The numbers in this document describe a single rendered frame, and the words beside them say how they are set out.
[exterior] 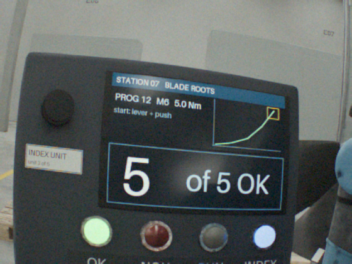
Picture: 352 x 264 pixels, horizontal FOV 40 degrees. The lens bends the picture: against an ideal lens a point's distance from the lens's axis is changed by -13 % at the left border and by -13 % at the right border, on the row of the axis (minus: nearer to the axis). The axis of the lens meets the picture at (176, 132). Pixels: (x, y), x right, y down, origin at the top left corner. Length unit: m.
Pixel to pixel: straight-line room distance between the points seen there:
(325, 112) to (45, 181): 6.39
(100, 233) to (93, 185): 0.04
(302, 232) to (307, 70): 5.64
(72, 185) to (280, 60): 6.23
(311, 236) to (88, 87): 0.75
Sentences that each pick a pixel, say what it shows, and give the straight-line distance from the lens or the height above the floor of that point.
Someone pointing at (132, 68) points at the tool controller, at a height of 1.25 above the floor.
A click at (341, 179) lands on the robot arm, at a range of 0.63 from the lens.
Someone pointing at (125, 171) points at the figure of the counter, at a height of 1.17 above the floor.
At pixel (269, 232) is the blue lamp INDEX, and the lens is 0.47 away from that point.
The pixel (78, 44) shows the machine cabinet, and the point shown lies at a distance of 8.23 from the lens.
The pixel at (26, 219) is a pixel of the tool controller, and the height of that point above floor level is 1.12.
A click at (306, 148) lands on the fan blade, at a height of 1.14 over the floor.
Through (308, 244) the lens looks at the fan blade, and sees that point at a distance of 1.09.
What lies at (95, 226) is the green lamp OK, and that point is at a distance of 0.42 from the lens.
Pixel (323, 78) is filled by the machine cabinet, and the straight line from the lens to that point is 6.74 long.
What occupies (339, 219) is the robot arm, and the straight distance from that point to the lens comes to 0.66.
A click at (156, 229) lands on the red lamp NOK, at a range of 0.43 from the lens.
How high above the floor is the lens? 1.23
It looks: 4 degrees down
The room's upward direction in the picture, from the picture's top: 7 degrees clockwise
